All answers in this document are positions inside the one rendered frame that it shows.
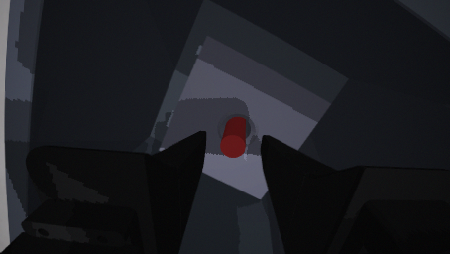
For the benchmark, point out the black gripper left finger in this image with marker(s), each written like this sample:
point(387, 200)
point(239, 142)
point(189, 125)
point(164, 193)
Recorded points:
point(161, 187)

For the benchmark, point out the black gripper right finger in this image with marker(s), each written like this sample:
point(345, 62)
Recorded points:
point(316, 206)

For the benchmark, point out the dark red peg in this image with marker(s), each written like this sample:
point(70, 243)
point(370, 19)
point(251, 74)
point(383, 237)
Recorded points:
point(233, 143)

